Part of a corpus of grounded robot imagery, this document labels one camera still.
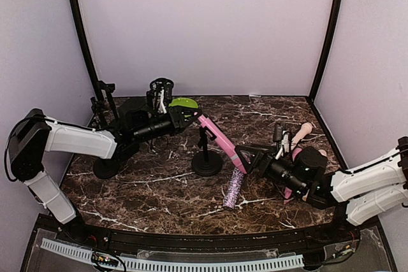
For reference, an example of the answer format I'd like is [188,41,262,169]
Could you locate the pink microphone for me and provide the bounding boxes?
[284,148,302,204]
[198,115,247,174]

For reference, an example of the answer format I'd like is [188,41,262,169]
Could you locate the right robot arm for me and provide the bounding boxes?
[235,136,407,243]

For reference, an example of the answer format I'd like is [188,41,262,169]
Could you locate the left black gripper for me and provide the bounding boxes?
[133,105,202,144]

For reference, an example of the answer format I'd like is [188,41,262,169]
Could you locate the white cable duct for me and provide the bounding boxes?
[40,238,304,271]

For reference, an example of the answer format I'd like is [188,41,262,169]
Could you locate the black frame post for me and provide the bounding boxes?
[308,0,342,104]
[69,0,103,101]

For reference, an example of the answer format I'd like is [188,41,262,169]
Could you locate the black round-base mic stand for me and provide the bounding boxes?
[97,80,119,120]

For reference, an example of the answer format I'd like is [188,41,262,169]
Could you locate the green plate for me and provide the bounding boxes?
[168,97,199,109]

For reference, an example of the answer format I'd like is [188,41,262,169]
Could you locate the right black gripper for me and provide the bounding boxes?
[235,143,307,196]

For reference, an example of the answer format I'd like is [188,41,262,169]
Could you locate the pink microphone front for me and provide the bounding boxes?
[198,115,247,174]

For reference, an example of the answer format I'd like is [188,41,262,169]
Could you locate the right black frame post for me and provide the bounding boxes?
[308,0,342,104]

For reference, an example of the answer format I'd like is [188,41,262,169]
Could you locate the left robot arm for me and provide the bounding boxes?
[4,106,202,244]

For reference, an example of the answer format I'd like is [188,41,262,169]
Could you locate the purple glitter microphone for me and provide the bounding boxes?
[223,168,245,209]

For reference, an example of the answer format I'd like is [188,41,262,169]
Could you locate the black tripod mic stand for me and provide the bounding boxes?
[146,78,174,108]

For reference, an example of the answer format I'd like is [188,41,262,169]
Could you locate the left black frame post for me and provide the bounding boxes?
[69,0,103,101]

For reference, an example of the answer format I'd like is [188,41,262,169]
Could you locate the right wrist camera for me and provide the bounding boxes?
[273,122,291,159]

